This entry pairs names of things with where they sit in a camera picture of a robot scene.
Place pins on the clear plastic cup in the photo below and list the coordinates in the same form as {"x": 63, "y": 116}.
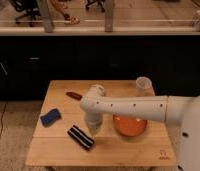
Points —
{"x": 143, "y": 86}

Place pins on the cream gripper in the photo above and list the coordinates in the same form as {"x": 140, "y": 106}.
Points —
{"x": 95, "y": 129}

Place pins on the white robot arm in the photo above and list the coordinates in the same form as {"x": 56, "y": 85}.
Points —
{"x": 179, "y": 110}

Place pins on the black white striped eraser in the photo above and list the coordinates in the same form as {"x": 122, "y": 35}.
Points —
{"x": 80, "y": 137}

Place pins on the wooden table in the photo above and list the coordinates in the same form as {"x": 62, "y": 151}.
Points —
{"x": 52, "y": 146}

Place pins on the black office chair left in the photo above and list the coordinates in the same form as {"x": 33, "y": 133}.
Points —
{"x": 29, "y": 6}

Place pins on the brown red marker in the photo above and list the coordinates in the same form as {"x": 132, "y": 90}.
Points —
{"x": 74, "y": 95}

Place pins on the orange plate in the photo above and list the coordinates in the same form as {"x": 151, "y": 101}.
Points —
{"x": 129, "y": 126}

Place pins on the blue sponge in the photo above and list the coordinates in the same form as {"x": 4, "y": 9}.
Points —
{"x": 50, "y": 117}

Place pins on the person leg with sneaker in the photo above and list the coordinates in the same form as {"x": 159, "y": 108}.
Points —
{"x": 61, "y": 8}

